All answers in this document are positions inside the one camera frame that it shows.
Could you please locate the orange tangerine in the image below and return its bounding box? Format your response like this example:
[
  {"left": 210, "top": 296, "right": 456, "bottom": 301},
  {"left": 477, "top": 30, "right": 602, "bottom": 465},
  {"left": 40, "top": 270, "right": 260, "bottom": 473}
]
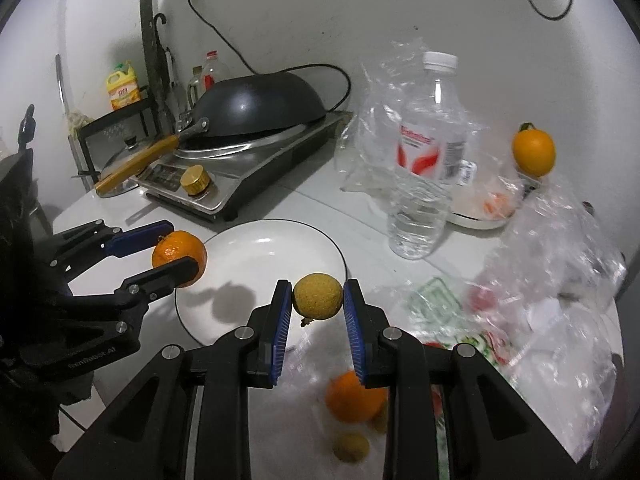
[
  {"left": 151, "top": 231, "right": 207, "bottom": 288},
  {"left": 324, "top": 370, "right": 388, "bottom": 424}
]

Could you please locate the printed plastic bag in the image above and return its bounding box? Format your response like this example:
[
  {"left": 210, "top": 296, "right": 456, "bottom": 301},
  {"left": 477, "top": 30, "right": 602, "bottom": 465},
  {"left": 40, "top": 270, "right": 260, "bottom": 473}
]
[{"left": 372, "top": 178, "right": 626, "bottom": 460}]

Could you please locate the glass pot lid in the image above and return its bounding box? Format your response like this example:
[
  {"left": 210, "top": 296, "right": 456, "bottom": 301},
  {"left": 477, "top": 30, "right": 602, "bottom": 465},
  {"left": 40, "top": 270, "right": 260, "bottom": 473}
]
[{"left": 96, "top": 136, "right": 155, "bottom": 198}]

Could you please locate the black wire rack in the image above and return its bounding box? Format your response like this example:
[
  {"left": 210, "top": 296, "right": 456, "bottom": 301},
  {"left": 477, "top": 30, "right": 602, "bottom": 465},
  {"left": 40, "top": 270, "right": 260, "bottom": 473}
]
[{"left": 75, "top": 96, "right": 160, "bottom": 188}]

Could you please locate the white bowl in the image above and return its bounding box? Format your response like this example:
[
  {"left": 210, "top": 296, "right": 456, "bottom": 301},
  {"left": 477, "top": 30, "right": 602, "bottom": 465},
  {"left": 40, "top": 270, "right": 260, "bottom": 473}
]
[{"left": 447, "top": 170, "right": 524, "bottom": 231}]

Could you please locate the small yellow-green round fruit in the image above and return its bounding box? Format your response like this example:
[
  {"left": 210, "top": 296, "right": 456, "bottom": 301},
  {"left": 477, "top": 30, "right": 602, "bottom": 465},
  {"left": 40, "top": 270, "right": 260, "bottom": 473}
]
[{"left": 293, "top": 273, "right": 343, "bottom": 327}]

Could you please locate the black power cable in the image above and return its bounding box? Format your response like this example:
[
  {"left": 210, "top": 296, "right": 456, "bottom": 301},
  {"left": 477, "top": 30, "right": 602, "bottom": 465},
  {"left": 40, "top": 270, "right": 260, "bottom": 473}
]
[{"left": 185, "top": 0, "right": 353, "bottom": 112}]

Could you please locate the black wok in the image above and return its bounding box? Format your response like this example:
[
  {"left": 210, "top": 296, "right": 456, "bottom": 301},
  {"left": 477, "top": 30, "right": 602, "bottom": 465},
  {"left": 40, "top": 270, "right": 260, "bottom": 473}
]
[{"left": 94, "top": 72, "right": 326, "bottom": 196}]

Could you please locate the orange tangerine in bag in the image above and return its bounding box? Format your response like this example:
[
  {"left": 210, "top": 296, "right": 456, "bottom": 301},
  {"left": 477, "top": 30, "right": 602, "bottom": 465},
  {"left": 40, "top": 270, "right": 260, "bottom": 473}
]
[{"left": 324, "top": 370, "right": 388, "bottom": 424}]

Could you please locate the yellow detergent bottle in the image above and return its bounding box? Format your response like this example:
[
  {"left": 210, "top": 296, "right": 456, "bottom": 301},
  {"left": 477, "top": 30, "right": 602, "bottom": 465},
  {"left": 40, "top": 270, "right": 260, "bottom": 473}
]
[{"left": 105, "top": 62, "right": 142, "bottom": 110}]

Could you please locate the silver induction cooker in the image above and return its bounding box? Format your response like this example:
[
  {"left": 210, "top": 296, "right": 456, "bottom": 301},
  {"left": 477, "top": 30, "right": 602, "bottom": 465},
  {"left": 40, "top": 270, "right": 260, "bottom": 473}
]
[{"left": 134, "top": 112, "right": 352, "bottom": 220}]

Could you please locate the dark vertical pipe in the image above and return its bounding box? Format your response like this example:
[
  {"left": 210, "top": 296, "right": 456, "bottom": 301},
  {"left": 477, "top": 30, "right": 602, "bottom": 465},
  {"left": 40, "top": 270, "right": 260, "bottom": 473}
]
[{"left": 139, "top": 0, "right": 174, "bottom": 133}]

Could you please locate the white round plate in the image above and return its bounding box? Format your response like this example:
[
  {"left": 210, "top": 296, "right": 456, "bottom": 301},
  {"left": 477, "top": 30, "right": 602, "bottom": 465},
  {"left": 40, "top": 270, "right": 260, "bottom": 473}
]
[{"left": 175, "top": 219, "right": 347, "bottom": 346}]

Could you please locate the small green fruit in bag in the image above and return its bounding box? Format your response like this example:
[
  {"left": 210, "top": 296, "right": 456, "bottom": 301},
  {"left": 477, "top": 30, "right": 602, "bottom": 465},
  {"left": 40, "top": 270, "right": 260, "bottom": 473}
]
[{"left": 332, "top": 432, "right": 370, "bottom": 464}]

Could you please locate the orange on bowl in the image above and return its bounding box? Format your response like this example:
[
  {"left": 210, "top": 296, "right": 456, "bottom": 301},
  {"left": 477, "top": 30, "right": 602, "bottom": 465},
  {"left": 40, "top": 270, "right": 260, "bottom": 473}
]
[{"left": 512, "top": 122, "right": 556, "bottom": 178}]

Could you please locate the clear plastic water bottle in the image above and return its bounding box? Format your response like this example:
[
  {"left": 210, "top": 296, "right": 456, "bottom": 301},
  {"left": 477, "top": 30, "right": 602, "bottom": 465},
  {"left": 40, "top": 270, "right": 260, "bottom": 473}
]
[{"left": 387, "top": 51, "right": 471, "bottom": 260}]

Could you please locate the red cap sauce bottle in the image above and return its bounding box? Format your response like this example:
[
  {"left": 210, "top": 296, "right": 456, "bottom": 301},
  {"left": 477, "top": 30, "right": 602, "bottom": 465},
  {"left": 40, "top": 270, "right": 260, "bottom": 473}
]
[{"left": 201, "top": 50, "right": 231, "bottom": 91}]

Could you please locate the clear plastic bag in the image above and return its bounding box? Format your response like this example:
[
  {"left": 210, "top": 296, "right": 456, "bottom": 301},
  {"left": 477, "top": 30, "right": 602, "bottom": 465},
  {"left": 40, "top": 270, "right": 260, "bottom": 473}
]
[{"left": 335, "top": 37, "right": 524, "bottom": 230}]

